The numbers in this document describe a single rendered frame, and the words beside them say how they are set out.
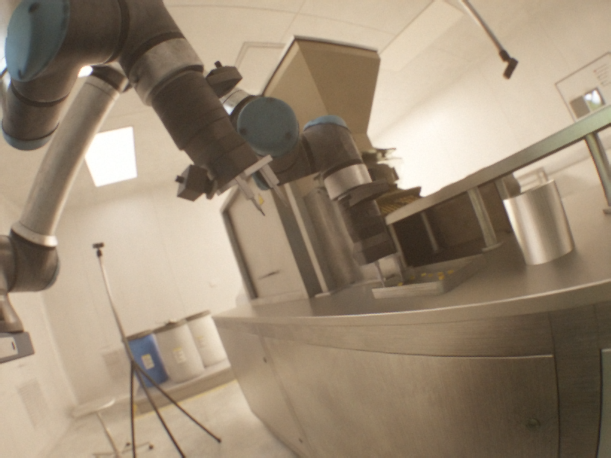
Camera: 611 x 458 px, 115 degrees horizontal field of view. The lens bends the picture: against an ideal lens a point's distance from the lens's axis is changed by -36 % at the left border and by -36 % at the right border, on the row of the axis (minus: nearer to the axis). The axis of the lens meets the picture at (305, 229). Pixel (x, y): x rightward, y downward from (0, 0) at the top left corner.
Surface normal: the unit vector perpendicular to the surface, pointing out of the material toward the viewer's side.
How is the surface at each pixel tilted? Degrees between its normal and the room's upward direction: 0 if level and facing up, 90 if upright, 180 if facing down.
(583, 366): 90
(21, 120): 154
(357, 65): 118
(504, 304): 90
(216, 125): 107
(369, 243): 87
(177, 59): 102
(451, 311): 90
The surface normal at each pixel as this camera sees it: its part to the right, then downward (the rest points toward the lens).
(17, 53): -0.26, 0.44
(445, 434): -0.83, 0.25
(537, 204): -0.54, 0.10
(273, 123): 0.07, -0.07
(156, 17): 0.61, -0.15
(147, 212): 0.45, -0.26
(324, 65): 0.56, 0.20
